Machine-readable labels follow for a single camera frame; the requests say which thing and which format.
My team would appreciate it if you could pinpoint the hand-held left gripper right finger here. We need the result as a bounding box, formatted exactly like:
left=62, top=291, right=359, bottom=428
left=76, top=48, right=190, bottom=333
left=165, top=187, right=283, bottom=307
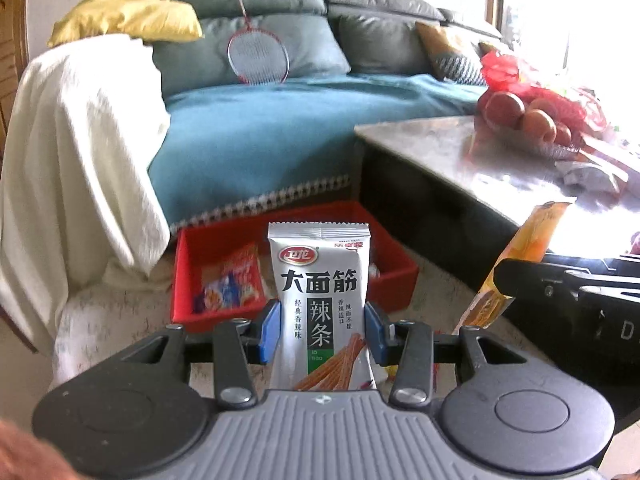
left=364, top=301, right=531, bottom=408

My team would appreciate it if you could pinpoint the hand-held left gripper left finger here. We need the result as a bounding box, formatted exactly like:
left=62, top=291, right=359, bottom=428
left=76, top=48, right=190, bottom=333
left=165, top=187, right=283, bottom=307
left=117, top=299, right=282, bottom=408

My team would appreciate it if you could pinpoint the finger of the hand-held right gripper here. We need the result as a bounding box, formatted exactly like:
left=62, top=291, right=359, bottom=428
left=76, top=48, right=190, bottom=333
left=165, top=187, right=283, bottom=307
left=492, top=258, right=569, bottom=307

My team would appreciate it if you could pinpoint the orange snack packet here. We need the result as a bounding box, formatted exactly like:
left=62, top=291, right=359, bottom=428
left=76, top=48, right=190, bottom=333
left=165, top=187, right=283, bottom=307
left=452, top=201, right=576, bottom=336

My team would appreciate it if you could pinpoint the blue purple snack packet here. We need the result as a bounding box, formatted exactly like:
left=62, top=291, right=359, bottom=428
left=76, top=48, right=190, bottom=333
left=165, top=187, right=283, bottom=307
left=192, top=275, right=242, bottom=315

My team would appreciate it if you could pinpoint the red storage box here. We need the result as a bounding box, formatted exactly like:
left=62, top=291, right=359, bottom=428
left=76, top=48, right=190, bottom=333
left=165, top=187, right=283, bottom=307
left=171, top=200, right=420, bottom=333

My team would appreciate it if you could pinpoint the red snack packet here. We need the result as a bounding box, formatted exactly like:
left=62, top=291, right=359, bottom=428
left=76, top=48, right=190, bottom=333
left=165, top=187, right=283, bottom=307
left=201, top=241, right=267, bottom=308

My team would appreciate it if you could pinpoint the white snack packet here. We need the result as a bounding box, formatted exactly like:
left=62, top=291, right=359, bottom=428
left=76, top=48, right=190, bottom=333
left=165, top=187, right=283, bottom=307
left=267, top=221, right=381, bottom=392

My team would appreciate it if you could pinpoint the silver white packet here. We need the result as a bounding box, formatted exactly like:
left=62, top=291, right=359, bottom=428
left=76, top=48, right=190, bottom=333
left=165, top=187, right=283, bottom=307
left=555, top=159, right=622, bottom=196

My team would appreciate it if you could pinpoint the silver fruit tray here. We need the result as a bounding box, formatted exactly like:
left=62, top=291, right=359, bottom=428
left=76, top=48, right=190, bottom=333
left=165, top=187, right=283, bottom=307
left=492, top=125, right=582, bottom=160

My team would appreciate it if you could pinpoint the flat orange packet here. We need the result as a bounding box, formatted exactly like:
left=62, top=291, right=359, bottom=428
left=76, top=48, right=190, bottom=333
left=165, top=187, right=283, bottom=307
left=579, top=141, right=632, bottom=182

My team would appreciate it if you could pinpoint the marble top coffee table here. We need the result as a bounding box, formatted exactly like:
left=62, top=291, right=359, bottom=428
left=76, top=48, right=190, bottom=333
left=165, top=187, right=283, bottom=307
left=354, top=114, right=640, bottom=311

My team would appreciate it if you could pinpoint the red apple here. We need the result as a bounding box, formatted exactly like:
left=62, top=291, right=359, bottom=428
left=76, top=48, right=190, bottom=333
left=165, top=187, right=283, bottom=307
left=476, top=91, right=526, bottom=130

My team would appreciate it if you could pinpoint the teal sofa blanket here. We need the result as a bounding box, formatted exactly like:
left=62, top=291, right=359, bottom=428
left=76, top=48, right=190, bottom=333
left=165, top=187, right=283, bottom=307
left=147, top=74, right=488, bottom=233

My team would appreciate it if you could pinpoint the red plastic bag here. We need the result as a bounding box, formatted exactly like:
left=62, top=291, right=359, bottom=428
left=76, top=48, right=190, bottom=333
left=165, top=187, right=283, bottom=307
left=480, top=51, right=609, bottom=134

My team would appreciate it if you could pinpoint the mustard patterned pillow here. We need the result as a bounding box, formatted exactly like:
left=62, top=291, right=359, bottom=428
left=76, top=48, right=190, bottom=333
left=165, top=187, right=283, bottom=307
left=416, top=21, right=490, bottom=86

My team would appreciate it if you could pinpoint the white cloth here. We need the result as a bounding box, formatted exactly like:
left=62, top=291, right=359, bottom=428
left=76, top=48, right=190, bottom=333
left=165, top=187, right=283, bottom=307
left=0, top=35, right=175, bottom=386

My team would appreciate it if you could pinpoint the window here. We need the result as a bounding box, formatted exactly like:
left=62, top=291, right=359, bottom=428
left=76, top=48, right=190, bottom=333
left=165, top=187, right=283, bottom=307
left=487, top=0, right=640, bottom=88

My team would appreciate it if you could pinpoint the red badminton racket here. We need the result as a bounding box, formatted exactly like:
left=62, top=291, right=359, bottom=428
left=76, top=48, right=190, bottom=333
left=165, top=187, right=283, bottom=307
left=220, top=0, right=291, bottom=85

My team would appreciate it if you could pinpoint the dark grey cushion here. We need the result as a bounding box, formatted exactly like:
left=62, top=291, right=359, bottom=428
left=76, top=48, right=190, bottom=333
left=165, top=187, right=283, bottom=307
left=336, top=13, right=437, bottom=76

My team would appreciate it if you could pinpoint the large grey blue cushion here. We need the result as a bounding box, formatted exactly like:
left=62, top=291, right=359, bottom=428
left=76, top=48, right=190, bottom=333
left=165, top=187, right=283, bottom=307
left=151, top=14, right=352, bottom=97

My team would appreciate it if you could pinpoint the grey green sofa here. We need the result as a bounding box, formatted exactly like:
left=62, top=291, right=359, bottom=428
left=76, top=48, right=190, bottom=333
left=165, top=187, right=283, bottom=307
left=127, top=0, right=506, bottom=96

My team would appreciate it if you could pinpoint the yellow cloth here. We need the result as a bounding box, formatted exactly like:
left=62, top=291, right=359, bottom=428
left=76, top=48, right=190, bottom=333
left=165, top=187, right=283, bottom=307
left=47, top=0, right=205, bottom=48

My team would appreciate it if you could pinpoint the wooden door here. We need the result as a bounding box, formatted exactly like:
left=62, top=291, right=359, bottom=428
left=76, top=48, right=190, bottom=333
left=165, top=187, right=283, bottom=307
left=0, top=0, right=30, bottom=161

